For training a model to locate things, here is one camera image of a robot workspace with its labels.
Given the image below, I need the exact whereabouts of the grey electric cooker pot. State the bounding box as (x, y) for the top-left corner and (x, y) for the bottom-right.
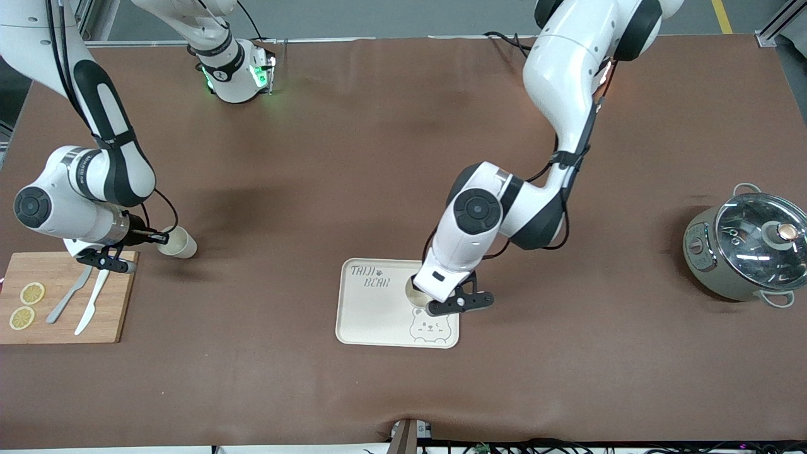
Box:
(683, 183), (807, 308)

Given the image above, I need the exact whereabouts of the white plastic knife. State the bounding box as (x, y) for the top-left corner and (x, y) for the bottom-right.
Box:
(74, 270), (110, 336)

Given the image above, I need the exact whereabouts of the aluminium frame rail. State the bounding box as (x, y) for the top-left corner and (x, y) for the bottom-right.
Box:
(757, 0), (807, 48)
(73, 0), (105, 45)

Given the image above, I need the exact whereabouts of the metal bracket at table edge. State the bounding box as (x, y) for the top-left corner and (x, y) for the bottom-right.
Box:
(390, 418), (433, 454)

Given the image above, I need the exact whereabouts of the cream bear print tray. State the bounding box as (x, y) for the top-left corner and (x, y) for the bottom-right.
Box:
(335, 258), (460, 349)

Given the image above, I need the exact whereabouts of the bamboo cutting board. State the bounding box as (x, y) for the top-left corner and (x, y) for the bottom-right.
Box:
(0, 251), (139, 344)

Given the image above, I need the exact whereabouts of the white IKEA cup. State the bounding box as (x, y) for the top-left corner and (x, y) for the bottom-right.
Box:
(405, 276), (436, 310)
(158, 226), (198, 259)

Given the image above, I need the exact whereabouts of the black right arm base cable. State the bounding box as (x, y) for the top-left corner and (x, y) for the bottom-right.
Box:
(236, 0), (265, 42)

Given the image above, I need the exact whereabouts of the black arm base cable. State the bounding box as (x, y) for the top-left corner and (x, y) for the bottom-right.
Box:
(484, 30), (537, 59)
(236, 0), (265, 42)

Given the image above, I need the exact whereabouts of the black left arm base cable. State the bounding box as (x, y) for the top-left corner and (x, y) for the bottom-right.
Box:
(484, 30), (537, 59)

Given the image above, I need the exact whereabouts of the glass lid with copper knob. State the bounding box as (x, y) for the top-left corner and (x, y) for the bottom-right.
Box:
(714, 192), (807, 292)

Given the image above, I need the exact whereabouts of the grey plastic knife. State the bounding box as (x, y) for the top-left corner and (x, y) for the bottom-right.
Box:
(46, 265), (94, 325)

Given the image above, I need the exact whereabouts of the brown table cover mat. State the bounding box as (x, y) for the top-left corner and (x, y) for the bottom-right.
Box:
(0, 35), (807, 450)

